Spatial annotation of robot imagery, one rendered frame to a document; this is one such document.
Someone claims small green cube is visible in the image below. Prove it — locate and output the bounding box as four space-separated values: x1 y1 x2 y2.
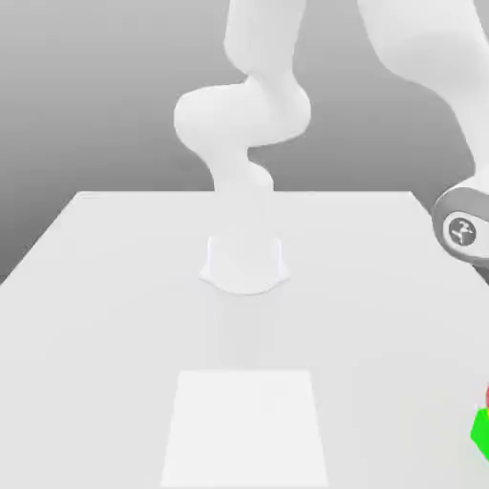
470 407 489 460

